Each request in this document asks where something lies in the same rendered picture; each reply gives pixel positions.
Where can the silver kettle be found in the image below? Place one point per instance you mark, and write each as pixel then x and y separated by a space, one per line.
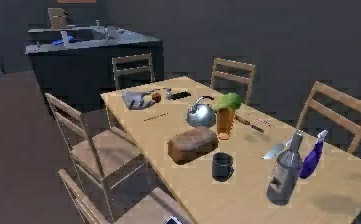
pixel 200 114

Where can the black flat remote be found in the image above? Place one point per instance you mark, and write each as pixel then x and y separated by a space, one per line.
pixel 180 95

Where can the grey wine bottle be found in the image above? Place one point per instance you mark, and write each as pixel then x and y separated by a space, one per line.
pixel 285 169

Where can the red striped pen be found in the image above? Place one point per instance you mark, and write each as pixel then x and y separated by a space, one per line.
pixel 264 122

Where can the brown bread loaf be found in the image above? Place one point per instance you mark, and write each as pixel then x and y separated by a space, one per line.
pixel 192 144

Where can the light wooden dining table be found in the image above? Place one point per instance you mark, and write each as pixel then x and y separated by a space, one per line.
pixel 201 186

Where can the blue cloth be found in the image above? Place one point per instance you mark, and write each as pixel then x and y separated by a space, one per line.
pixel 62 41

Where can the small grey shaker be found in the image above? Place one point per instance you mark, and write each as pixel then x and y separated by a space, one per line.
pixel 168 93

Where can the purple spray bottle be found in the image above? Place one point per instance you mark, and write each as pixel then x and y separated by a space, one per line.
pixel 312 158

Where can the orange pot green plant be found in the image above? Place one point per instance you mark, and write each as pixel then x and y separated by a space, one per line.
pixel 226 117

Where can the orange framed picture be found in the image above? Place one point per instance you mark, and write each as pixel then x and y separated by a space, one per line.
pixel 76 1

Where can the red apple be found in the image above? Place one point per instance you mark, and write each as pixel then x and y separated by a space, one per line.
pixel 156 97

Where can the brown pencil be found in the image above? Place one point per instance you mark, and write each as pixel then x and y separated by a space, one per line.
pixel 156 116

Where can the dark kitchen counter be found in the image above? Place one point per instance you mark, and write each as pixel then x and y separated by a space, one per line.
pixel 94 66

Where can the brown paper bag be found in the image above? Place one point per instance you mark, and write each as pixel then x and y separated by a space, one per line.
pixel 57 18

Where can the silver kitchen knife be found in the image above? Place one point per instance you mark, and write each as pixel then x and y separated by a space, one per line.
pixel 275 150

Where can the silver sink faucet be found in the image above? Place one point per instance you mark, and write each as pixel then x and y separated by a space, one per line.
pixel 106 32

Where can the black mug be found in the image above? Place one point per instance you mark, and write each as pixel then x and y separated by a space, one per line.
pixel 222 166

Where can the wooden slatted chair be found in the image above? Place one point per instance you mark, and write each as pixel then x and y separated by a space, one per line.
pixel 101 150
pixel 133 68
pixel 88 206
pixel 338 115
pixel 234 77

